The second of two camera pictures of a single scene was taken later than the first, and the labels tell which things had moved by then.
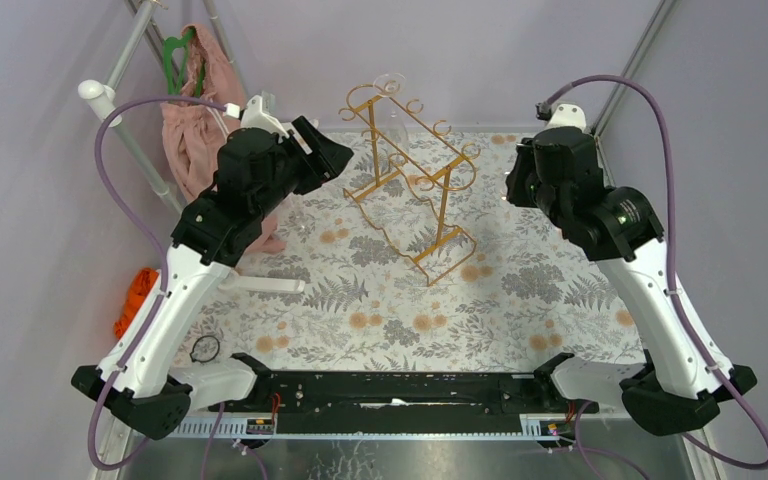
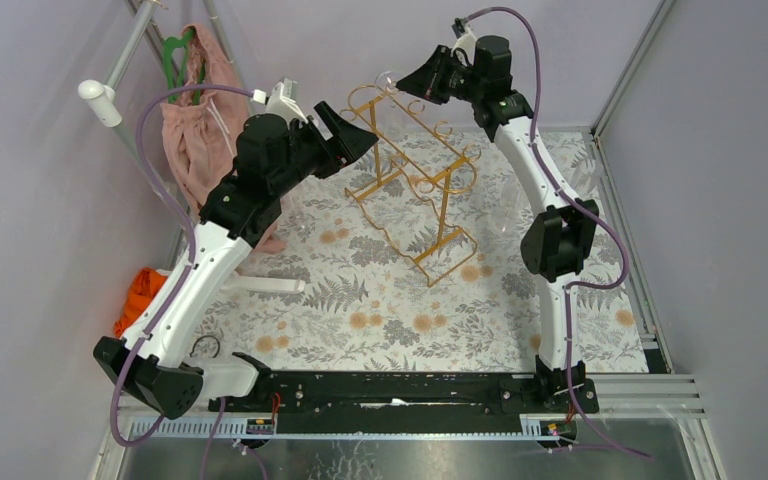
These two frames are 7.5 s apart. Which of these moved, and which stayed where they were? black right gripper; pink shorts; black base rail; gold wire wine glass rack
Moved: black right gripper
Stayed: gold wire wine glass rack; black base rail; pink shorts
